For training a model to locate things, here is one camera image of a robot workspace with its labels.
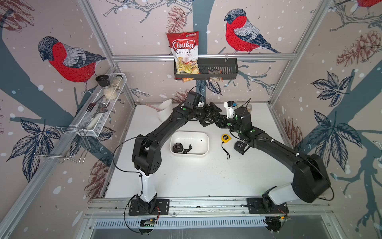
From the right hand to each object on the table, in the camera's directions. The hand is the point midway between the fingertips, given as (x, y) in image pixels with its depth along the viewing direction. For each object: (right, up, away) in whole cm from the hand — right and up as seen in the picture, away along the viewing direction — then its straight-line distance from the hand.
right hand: (212, 116), depth 82 cm
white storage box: (-7, -17, +16) cm, 24 cm away
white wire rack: (-59, -1, -12) cm, 61 cm away
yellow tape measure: (+10, -15, +16) cm, 24 cm away
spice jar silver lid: (+30, +6, +24) cm, 39 cm away
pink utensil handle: (-39, +6, +21) cm, 45 cm away
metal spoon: (-55, +3, -11) cm, 56 cm away
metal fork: (-61, +6, -11) cm, 62 cm away
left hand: (+4, +2, -3) cm, 6 cm away
